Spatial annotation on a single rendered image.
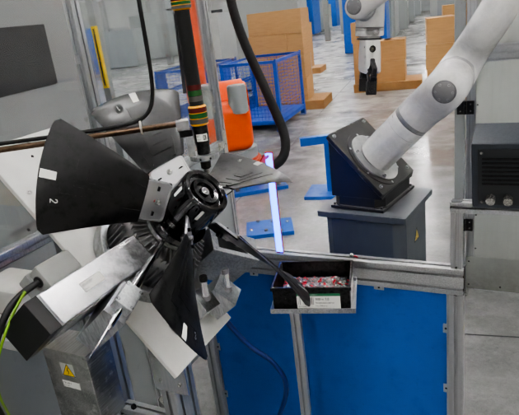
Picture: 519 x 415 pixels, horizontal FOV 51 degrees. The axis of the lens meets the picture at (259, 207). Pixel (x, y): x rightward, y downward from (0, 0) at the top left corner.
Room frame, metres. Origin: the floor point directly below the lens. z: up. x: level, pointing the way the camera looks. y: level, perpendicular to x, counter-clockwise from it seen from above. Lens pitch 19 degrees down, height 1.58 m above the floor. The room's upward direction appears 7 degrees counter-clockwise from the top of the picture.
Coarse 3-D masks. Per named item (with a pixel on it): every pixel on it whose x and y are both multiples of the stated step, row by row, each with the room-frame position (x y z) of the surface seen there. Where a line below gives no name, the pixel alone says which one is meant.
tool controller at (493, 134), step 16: (480, 128) 1.33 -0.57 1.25; (496, 128) 1.31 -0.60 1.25; (512, 128) 1.29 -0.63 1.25; (480, 144) 1.26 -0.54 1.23; (496, 144) 1.25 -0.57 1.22; (512, 144) 1.23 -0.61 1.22; (480, 160) 1.27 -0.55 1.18; (496, 160) 1.25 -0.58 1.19; (512, 160) 1.23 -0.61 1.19; (480, 176) 1.28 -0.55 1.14; (496, 176) 1.26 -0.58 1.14; (512, 176) 1.24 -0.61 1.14; (480, 192) 1.29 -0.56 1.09; (496, 192) 1.27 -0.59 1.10; (512, 192) 1.25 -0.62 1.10; (512, 208) 1.27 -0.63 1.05
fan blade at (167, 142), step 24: (120, 96) 1.40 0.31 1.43; (144, 96) 1.41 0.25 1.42; (168, 96) 1.42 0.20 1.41; (120, 120) 1.35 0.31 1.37; (144, 120) 1.35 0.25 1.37; (168, 120) 1.35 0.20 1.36; (120, 144) 1.31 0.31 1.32; (144, 144) 1.30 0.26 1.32; (168, 144) 1.29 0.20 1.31; (144, 168) 1.26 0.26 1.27
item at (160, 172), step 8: (176, 160) 1.27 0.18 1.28; (184, 160) 1.26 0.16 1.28; (160, 168) 1.26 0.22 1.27; (168, 168) 1.26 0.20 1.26; (176, 168) 1.25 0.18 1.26; (184, 168) 1.25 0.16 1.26; (152, 176) 1.25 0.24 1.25; (160, 176) 1.25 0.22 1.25; (168, 176) 1.24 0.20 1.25; (176, 176) 1.24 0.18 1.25
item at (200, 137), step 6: (198, 126) 1.27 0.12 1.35; (204, 126) 1.27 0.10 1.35; (198, 132) 1.27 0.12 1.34; (204, 132) 1.27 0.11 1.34; (198, 138) 1.27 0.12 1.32; (204, 138) 1.27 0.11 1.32; (198, 144) 1.27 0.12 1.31; (204, 144) 1.27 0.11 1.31; (198, 150) 1.27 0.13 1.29; (204, 150) 1.27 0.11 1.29; (210, 150) 1.28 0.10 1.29; (204, 162) 1.27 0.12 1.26; (210, 162) 1.28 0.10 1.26; (204, 168) 1.27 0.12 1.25
